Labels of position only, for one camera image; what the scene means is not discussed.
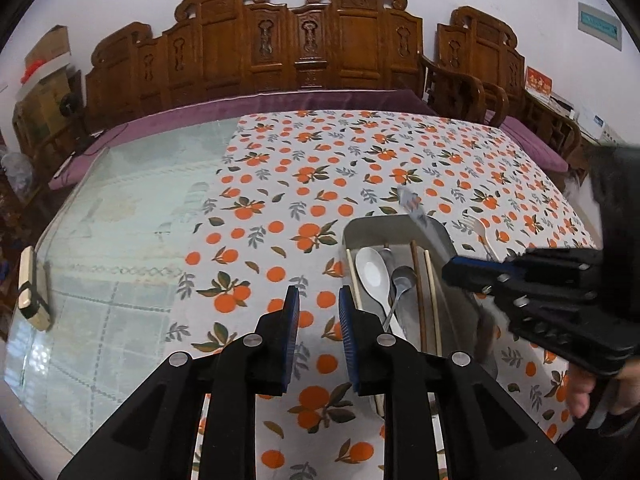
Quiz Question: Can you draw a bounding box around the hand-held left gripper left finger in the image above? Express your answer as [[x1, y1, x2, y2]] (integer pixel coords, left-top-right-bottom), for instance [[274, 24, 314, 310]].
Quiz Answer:
[[57, 284, 301, 480]]

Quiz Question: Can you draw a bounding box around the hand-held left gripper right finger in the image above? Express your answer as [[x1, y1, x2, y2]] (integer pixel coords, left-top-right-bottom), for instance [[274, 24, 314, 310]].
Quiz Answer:
[[338, 285, 581, 480]]

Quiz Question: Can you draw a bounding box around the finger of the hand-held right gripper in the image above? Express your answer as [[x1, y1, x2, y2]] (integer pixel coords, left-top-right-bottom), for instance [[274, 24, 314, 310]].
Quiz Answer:
[[442, 247, 604, 287], [442, 276, 640, 377]]

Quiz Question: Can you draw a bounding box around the light wooden chopstick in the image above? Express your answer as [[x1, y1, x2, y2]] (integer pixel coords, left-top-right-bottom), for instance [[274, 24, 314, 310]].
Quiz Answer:
[[346, 246, 365, 313], [424, 250, 444, 358]]

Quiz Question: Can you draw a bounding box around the white ceramic spoon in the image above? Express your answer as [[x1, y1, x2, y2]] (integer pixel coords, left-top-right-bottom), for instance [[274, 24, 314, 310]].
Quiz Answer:
[[355, 246, 408, 341]]

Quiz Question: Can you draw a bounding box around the dark brown wooden chopstick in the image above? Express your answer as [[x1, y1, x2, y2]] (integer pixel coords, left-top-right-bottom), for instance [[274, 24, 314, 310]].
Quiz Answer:
[[410, 241, 428, 353]]

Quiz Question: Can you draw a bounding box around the grey utensil tray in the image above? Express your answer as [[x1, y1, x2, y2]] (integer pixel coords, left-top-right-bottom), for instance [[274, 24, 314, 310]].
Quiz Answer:
[[342, 214, 501, 418]]

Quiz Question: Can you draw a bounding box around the metal fork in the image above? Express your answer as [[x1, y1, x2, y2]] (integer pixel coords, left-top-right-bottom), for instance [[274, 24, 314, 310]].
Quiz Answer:
[[397, 186, 453, 263]]

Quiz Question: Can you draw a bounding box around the person's right hand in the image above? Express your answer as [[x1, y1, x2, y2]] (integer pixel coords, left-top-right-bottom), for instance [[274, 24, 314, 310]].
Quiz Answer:
[[566, 359, 640, 419]]

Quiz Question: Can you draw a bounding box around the white plastic fork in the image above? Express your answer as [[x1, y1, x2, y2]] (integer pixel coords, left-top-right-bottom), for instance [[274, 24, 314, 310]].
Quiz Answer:
[[461, 210, 501, 262]]

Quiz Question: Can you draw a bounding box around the white box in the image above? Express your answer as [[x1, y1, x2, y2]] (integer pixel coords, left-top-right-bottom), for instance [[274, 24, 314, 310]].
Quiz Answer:
[[550, 92, 628, 147]]

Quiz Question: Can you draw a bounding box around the purple armchair cushion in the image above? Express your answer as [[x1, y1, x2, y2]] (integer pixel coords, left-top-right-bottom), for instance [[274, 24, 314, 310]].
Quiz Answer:
[[482, 115, 571, 173]]

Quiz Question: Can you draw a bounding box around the orange print tablecloth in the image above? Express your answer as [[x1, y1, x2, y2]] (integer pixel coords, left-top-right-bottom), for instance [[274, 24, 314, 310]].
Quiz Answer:
[[167, 109, 601, 480]]

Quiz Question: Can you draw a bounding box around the carved wooden armchair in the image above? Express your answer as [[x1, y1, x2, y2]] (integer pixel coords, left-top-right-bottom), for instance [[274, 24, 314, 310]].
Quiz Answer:
[[420, 6, 583, 171]]

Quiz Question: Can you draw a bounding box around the purple bench cushion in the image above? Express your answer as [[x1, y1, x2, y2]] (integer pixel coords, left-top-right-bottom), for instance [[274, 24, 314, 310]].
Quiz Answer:
[[47, 89, 442, 191]]

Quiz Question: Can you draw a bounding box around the beige table corner guard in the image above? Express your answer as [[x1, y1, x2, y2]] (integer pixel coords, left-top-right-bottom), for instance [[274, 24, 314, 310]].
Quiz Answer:
[[17, 246, 52, 332]]

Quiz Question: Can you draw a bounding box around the carved wooden bench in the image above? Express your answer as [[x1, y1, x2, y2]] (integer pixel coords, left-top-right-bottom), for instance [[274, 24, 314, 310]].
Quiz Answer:
[[82, 0, 427, 132]]

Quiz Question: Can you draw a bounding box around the clear plastic bag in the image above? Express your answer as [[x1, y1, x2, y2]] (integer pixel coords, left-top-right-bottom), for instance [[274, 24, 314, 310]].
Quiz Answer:
[[0, 152, 34, 197]]

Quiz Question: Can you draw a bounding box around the wooden side cabinet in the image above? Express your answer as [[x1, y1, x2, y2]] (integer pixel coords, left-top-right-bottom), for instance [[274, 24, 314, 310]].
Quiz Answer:
[[12, 67, 87, 162]]

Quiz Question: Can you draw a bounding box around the cardboard box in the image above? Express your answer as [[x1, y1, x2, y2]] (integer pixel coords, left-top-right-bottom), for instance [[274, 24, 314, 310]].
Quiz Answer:
[[22, 25, 72, 81]]

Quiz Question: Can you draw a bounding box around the red wall poster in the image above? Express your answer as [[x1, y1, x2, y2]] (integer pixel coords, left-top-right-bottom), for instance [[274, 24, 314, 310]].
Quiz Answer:
[[525, 66, 554, 97]]

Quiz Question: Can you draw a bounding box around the grey wall panel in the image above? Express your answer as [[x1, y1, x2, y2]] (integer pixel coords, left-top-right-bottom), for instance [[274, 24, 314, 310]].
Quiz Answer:
[[577, 2, 624, 54]]

